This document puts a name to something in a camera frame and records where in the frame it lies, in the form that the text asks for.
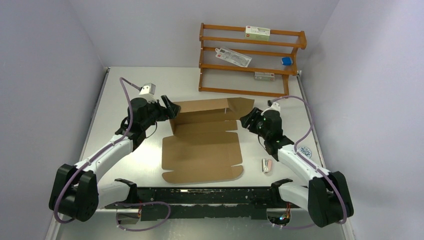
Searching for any pink white small device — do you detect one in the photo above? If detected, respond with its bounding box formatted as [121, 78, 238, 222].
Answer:
[261, 158, 273, 174]

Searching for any white plastic packet on shelf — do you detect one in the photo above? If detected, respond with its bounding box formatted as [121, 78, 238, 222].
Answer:
[214, 47, 252, 68]

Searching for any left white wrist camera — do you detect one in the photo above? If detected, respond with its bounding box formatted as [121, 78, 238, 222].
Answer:
[138, 83, 157, 103]

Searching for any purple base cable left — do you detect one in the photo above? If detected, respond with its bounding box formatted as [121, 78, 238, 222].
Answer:
[115, 201, 172, 233]

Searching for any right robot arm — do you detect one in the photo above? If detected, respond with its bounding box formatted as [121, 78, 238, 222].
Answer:
[240, 107, 354, 228]

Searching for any blue small object on shelf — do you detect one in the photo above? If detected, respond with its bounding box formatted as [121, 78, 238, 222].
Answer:
[281, 57, 294, 66]

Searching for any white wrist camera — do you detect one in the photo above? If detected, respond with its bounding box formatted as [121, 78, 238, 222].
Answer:
[138, 83, 157, 103]
[261, 101, 281, 116]

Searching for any brown cardboard box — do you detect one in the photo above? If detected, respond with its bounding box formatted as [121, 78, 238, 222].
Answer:
[161, 97, 255, 184]

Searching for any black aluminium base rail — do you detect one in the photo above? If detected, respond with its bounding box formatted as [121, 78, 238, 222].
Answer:
[99, 186, 311, 221]

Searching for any grey white box lower shelf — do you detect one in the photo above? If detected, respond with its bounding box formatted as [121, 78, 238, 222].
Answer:
[254, 71, 275, 82]

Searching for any green white box top shelf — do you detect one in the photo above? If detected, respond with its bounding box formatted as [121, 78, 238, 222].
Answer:
[244, 25, 271, 42]

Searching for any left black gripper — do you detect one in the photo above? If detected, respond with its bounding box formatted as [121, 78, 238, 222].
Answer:
[141, 94, 180, 130]

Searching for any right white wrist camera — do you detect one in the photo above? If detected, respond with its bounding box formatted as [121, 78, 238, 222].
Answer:
[261, 101, 281, 116]

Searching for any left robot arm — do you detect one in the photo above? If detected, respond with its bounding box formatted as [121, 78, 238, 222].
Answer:
[48, 95, 181, 224]

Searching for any orange wooden shelf rack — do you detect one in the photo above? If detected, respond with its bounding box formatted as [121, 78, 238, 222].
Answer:
[198, 23, 307, 98]

